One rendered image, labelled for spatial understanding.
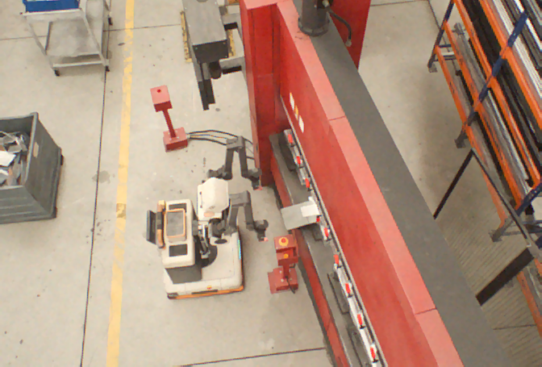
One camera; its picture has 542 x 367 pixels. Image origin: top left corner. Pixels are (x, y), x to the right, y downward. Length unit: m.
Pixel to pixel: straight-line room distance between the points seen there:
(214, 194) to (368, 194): 1.36
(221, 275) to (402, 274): 2.38
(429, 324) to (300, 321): 2.42
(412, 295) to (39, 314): 3.58
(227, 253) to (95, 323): 1.28
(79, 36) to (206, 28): 2.86
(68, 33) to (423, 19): 4.20
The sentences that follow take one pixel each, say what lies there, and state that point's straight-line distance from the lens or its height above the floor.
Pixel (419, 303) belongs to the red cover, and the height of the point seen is 2.30.
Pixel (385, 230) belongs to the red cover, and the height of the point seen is 2.30.
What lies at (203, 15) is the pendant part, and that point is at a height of 1.95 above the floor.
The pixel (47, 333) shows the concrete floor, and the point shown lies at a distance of 5.05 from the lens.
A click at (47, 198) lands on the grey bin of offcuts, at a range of 5.30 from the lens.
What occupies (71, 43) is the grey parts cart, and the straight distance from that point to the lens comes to 6.34.
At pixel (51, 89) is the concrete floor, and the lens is 6.43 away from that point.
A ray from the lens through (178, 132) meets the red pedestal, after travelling 5.46.
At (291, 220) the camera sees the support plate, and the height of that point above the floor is 1.00.
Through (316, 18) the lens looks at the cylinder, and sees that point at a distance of 3.08.
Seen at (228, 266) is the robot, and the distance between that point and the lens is 4.53.
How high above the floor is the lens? 4.51
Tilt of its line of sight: 58 degrees down
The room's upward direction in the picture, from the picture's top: 3 degrees counter-clockwise
